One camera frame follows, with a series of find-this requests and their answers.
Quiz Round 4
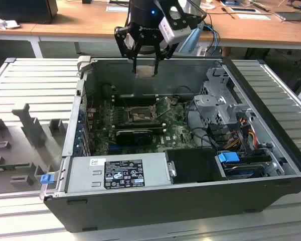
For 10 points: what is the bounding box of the black box on desk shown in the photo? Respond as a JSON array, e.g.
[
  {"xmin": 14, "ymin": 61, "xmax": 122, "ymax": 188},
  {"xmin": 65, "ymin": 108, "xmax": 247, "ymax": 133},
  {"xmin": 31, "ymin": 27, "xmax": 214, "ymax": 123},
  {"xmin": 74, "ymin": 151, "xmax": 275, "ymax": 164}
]
[{"xmin": 0, "ymin": 0, "xmax": 59, "ymax": 25}]

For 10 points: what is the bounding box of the grey parts rack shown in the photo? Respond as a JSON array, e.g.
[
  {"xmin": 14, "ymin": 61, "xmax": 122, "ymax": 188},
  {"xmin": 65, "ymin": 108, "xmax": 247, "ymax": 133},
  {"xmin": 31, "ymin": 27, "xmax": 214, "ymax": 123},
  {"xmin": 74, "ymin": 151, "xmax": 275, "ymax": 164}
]
[{"xmin": 0, "ymin": 102, "xmax": 66, "ymax": 194}]

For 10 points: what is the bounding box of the blue case latch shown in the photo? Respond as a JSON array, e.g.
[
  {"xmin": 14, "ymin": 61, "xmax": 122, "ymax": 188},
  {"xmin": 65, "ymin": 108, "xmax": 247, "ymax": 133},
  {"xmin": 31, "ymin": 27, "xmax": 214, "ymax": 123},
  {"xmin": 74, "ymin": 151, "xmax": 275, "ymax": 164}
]
[{"xmin": 40, "ymin": 174, "xmax": 53, "ymax": 186}]

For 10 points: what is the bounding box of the silver metal drive cage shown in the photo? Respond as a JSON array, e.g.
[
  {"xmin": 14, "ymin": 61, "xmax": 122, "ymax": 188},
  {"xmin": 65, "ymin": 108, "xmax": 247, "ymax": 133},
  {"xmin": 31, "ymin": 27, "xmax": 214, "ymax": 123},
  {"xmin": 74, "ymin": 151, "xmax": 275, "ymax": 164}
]
[{"xmin": 192, "ymin": 67, "xmax": 257, "ymax": 127}]

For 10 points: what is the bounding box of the black plastic shroud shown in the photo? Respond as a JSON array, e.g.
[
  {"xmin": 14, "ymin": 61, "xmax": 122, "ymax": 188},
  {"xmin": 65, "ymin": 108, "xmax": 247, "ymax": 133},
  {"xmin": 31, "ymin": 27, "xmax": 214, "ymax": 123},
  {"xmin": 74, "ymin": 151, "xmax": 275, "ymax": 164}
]
[{"xmin": 164, "ymin": 148, "xmax": 228, "ymax": 184}]

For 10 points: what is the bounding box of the silver power supply unit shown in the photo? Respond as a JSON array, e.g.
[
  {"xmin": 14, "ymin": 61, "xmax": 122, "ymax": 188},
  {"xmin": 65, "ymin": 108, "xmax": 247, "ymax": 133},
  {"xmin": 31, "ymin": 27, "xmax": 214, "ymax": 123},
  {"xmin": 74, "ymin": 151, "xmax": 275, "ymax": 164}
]
[{"xmin": 66, "ymin": 152, "xmax": 177, "ymax": 194}]

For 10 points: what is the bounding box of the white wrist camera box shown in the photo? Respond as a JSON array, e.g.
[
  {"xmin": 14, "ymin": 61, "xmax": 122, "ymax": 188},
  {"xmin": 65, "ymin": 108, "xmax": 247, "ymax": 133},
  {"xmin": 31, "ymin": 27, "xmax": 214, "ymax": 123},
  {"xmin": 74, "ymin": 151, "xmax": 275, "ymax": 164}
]
[{"xmin": 158, "ymin": 16, "xmax": 192, "ymax": 41}]

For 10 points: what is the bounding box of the wooden desk white frame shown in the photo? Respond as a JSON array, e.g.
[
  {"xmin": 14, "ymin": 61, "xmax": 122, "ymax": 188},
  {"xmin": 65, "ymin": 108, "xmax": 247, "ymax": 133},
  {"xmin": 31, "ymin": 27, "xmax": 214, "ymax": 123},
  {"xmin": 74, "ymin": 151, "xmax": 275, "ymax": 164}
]
[{"xmin": 0, "ymin": 0, "xmax": 301, "ymax": 60}]

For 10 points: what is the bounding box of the black open PC case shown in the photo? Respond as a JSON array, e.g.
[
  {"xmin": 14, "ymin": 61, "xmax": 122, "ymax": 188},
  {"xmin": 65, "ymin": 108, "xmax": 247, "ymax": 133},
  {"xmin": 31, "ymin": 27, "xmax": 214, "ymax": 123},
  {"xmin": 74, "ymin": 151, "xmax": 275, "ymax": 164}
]
[{"xmin": 40, "ymin": 57, "xmax": 301, "ymax": 233}]

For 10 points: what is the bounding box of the finned heatsink block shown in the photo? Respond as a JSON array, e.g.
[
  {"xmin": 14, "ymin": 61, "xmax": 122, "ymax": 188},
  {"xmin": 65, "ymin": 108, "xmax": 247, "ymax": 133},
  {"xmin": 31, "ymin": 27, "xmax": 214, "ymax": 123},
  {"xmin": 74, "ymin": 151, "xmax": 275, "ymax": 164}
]
[{"xmin": 115, "ymin": 130, "xmax": 153, "ymax": 146}]

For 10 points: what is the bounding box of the hard disk blue carrier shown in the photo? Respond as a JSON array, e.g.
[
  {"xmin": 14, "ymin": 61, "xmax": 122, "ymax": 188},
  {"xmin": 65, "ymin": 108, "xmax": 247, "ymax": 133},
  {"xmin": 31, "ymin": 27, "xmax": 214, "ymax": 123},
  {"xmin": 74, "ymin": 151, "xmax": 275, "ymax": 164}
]
[{"xmin": 215, "ymin": 151, "xmax": 269, "ymax": 180}]

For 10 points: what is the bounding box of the yellow red wire bundle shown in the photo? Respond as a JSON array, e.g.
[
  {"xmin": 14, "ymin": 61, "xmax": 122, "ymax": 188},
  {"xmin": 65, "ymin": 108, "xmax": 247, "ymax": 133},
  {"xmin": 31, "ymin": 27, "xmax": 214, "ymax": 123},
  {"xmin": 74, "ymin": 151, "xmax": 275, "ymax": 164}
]
[{"xmin": 225, "ymin": 117, "xmax": 257, "ymax": 151}]

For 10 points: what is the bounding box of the pale blue teach pendant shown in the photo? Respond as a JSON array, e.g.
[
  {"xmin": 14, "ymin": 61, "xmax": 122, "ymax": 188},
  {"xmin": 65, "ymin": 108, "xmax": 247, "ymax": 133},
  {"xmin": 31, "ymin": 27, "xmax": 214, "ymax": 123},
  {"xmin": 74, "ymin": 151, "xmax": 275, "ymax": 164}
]
[{"xmin": 178, "ymin": 21, "xmax": 207, "ymax": 54}]

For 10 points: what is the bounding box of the green motherboard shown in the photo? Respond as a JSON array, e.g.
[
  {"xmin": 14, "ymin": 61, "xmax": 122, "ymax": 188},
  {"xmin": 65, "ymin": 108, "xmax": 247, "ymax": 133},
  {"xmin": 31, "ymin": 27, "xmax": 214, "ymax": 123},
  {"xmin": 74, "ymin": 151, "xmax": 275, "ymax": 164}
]
[{"xmin": 86, "ymin": 99, "xmax": 211, "ymax": 156}]

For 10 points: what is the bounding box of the white paper sheet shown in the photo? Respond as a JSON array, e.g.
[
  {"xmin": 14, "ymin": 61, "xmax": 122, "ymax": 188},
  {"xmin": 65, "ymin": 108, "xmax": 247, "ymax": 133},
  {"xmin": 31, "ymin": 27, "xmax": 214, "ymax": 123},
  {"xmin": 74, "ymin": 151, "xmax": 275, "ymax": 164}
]
[{"xmin": 235, "ymin": 13, "xmax": 273, "ymax": 21}]

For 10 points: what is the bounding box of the silver square CPU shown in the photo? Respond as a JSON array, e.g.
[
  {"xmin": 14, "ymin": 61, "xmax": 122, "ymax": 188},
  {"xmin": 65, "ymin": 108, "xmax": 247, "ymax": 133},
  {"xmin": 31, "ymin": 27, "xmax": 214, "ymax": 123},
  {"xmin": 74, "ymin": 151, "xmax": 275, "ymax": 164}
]
[{"xmin": 136, "ymin": 65, "xmax": 156, "ymax": 78}]

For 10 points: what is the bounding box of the green RAM stick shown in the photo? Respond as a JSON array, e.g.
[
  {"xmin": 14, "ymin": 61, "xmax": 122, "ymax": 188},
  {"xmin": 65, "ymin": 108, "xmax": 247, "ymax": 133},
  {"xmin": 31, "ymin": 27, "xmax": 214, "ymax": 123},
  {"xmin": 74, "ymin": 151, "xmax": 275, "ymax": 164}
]
[{"xmin": 0, "ymin": 163, "xmax": 31, "ymax": 169}]

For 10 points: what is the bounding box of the dark tablet on desk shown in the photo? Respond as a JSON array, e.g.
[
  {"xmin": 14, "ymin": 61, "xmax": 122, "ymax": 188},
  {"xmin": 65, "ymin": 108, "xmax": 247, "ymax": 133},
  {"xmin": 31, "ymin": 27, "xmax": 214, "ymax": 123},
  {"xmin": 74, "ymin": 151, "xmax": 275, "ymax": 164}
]
[{"xmin": 274, "ymin": 11, "xmax": 301, "ymax": 22}]

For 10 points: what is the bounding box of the black cable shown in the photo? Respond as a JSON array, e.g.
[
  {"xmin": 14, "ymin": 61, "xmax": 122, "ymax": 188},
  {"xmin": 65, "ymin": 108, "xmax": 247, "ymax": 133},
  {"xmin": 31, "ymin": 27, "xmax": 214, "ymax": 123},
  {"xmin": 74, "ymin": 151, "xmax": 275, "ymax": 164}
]
[{"xmin": 187, "ymin": 100, "xmax": 218, "ymax": 149}]

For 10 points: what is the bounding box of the metal socket cover frame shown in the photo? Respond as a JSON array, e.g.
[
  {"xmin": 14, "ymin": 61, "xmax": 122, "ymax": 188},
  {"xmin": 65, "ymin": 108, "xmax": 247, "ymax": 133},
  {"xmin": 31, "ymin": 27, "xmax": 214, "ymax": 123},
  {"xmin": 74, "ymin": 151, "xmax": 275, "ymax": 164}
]
[{"xmin": 154, "ymin": 96, "xmax": 179, "ymax": 118}]

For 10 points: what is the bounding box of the crumpled white paper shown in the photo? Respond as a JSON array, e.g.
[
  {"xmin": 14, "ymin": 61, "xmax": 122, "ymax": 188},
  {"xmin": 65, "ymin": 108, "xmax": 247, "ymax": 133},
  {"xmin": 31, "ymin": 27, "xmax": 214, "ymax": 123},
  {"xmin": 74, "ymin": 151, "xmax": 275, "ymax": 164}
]
[{"xmin": 0, "ymin": 14, "xmax": 21, "ymax": 31}]

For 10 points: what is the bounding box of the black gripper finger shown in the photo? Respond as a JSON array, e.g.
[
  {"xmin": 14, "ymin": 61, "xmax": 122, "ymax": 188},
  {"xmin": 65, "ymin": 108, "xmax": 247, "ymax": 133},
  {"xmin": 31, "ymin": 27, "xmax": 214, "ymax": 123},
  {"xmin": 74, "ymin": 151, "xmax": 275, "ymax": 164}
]
[
  {"xmin": 152, "ymin": 37, "xmax": 180, "ymax": 76},
  {"xmin": 114, "ymin": 25, "xmax": 144, "ymax": 74}
]

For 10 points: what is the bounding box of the black RAM slot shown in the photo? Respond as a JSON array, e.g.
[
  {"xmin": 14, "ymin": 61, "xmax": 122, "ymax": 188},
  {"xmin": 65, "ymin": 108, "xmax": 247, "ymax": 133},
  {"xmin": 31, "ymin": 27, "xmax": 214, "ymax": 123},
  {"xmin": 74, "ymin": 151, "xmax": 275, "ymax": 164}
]
[
  {"xmin": 112, "ymin": 122, "xmax": 159, "ymax": 126},
  {"xmin": 114, "ymin": 102, "xmax": 158, "ymax": 106},
  {"xmin": 115, "ymin": 129, "xmax": 164, "ymax": 134},
  {"xmin": 114, "ymin": 127, "xmax": 163, "ymax": 131},
  {"xmin": 113, "ymin": 124, "xmax": 161, "ymax": 129},
  {"xmin": 114, "ymin": 99, "xmax": 157, "ymax": 103},
  {"xmin": 114, "ymin": 97, "xmax": 157, "ymax": 101},
  {"xmin": 114, "ymin": 94, "xmax": 157, "ymax": 98}
]

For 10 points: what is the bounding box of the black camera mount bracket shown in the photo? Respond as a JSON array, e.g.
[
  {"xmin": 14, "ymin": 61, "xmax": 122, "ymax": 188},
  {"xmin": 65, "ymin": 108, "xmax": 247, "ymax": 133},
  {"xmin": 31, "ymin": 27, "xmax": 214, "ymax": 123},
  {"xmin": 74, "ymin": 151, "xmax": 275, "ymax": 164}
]
[{"xmin": 163, "ymin": 0, "xmax": 208, "ymax": 30}]

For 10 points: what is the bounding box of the CPU socket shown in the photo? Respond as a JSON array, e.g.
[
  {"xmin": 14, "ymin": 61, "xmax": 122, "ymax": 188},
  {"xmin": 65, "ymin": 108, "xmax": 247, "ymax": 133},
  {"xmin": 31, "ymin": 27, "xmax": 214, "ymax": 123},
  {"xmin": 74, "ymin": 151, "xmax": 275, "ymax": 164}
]
[{"xmin": 124, "ymin": 106, "xmax": 157, "ymax": 124}]

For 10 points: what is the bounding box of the blue cable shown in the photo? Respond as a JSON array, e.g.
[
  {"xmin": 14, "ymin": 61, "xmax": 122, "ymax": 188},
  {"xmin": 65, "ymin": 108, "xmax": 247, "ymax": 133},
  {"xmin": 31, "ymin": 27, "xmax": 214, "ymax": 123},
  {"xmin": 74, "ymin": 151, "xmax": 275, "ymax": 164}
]
[{"xmin": 203, "ymin": 24, "xmax": 220, "ymax": 50}]

